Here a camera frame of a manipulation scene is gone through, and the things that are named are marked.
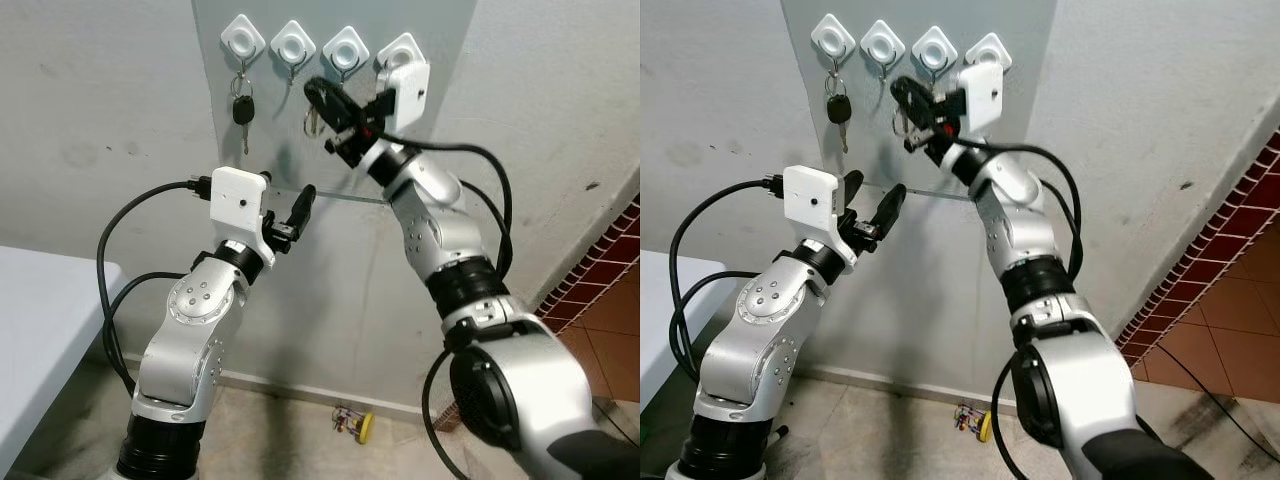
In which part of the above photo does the small yellow toy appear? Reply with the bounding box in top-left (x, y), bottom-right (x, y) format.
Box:
top-left (953, 403), bottom-right (994, 443)
top-left (333, 406), bottom-right (375, 444)

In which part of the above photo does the red brick tile strip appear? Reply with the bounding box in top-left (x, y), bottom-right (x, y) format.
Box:
top-left (435, 195), bottom-right (641, 433)
top-left (1115, 130), bottom-right (1280, 366)

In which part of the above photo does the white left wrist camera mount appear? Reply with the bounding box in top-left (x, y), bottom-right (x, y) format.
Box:
top-left (783, 165), bottom-right (846, 241)
top-left (208, 167), bottom-right (269, 239)

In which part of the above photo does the thin black floor cable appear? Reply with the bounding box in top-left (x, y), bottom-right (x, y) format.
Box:
top-left (1165, 345), bottom-right (1280, 436)

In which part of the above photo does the grey wall baseboard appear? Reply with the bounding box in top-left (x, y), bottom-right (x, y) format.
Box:
top-left (100, 350), bottom-right (426, 416)
top-left (800, 365), bottom-right (1021, 416)

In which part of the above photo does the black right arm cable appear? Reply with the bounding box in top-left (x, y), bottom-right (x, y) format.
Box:
top-left (975, 138), bottom-right (1084, 480)
top-left (395, 138), bottom-right (515, 480)

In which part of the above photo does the grey wall board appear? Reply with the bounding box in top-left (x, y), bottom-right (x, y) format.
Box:
top-left (780, 0), bottom-right (1059, 204)
top-left (192, 0), bottom-right (479, 206)

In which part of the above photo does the white table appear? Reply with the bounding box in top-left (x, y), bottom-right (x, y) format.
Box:
top-left (640, 250), bottom-right (741, 406)
top-left (0, 245), bottom-right (123, 476)

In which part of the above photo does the black car key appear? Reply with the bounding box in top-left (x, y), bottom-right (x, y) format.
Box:
top-left (826, 72), bottom-right (853, 154)
top-left (231, 72), bottom-right (255, 156)

